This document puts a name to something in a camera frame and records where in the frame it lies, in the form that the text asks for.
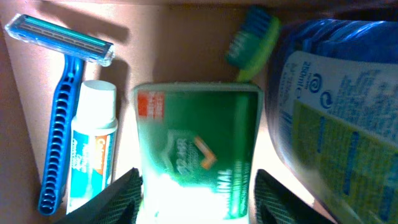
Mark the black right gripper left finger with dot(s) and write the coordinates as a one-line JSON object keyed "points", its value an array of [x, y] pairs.
{"points": [[118, 203]]}

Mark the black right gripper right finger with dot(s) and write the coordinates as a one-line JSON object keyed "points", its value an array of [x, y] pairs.
{"points": [[276, 204]]}

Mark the white teal toothpaste tube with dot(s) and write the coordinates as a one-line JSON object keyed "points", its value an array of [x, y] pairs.
{"points": [[94, 130]]}

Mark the green soap bar pack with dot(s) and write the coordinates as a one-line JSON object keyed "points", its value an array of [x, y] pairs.
{"points": [[197, 144]]}

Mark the clear pump bottle blue liquid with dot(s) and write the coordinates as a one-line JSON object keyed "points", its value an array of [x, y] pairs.
{"points": [[332, 114]]}

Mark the green white toothbrush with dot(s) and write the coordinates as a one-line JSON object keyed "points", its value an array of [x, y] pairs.
{"points": [[253, 44]]}

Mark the blue disposable razor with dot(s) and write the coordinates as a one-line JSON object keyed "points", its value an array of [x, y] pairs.
{"points": [[77, 49]]}

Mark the white box with pink interior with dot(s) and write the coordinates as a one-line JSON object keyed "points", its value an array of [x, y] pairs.
{"points": [[168, 42]]}

